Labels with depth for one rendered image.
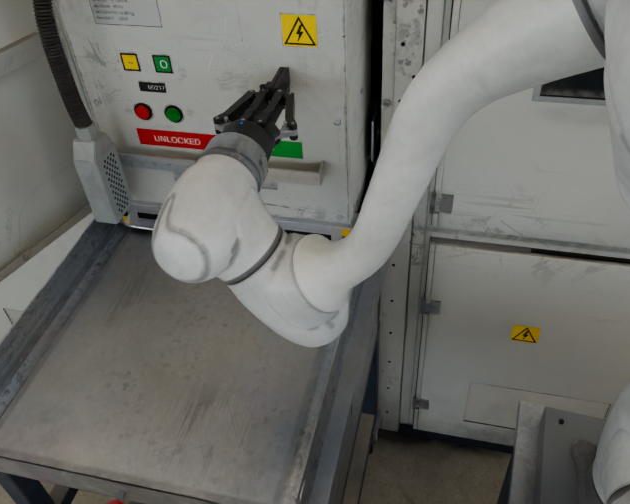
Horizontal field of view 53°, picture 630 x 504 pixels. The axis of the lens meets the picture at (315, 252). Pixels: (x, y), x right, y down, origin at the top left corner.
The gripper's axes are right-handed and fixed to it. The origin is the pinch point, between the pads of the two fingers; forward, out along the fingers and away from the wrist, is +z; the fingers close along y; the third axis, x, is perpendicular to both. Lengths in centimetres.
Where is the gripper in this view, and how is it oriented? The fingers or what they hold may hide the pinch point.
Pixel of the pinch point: (279, 85)
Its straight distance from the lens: 103.7
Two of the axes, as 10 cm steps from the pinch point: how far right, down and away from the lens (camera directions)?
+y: 9.7, 1.2, -2.0
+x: -0.5, -7.3, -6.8
